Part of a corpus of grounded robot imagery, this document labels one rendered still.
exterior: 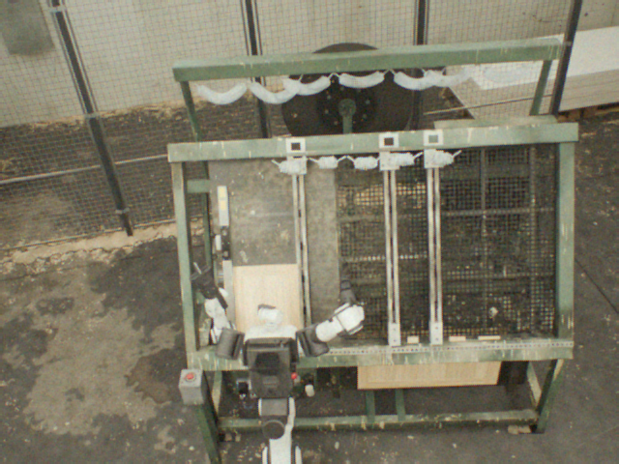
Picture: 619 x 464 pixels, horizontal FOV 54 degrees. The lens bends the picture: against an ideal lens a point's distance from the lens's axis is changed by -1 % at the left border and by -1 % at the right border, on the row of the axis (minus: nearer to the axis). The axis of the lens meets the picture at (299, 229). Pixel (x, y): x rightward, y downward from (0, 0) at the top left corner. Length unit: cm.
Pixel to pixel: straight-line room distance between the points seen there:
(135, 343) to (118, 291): 65
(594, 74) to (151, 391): 552
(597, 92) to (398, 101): 409
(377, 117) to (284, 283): 118
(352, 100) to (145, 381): 254
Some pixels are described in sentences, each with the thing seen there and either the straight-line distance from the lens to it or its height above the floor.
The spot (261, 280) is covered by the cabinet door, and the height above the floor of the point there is 123.
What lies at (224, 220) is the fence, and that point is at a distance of 349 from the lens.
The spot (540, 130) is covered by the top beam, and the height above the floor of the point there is 192.
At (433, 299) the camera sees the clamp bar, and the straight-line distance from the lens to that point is 354.
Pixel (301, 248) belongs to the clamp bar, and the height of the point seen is 141.
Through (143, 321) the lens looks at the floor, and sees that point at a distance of 523.
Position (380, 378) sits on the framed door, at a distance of 415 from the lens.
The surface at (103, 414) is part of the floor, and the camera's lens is 476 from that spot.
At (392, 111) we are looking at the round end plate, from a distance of 388.
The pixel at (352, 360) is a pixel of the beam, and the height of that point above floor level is 84.
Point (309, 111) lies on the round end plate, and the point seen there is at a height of 183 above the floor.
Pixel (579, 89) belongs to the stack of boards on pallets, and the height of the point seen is 38.
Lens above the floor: 369
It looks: 40 degrees down
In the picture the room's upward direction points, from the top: 5 degrees counter-clockwise
